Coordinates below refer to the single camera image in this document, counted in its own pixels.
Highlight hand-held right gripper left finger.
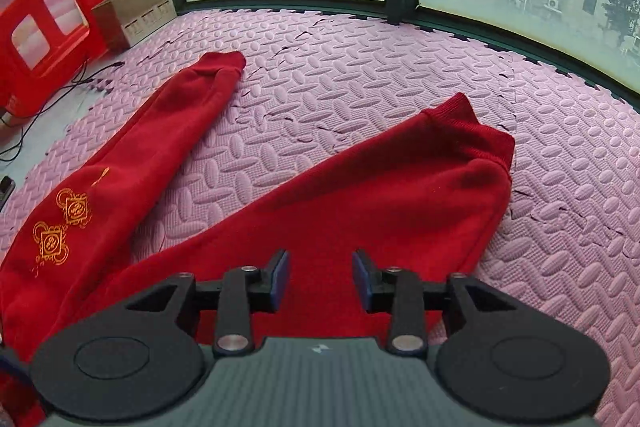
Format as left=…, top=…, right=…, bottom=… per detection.
left=124, top=249, right=291, bottom=355

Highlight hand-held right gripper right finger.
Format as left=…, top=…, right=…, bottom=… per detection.
left=351, top=250, right=520, bottom=354

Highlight red pants with gold embroidery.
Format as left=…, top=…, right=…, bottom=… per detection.
left=0, top=51, right=516, bottom=427

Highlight pink foam floor mat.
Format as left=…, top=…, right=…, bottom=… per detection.
left=0, top=8, right=640, bottom=427

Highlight black phone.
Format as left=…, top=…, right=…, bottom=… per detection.
left=0, top=175, right=16, bottom=210

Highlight brown cardboard box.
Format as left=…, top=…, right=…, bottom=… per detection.
left=91, top=0, right=178, bottom=52

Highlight red plastic stool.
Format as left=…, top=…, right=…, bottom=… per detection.
left=0, top=0, right=115, bottom=118

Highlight dark green window frame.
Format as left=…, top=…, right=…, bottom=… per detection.
left=135, top=0, right=640, bottom=112

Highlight black cable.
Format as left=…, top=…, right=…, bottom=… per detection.
left=0, top=60, right=125, bottom=162

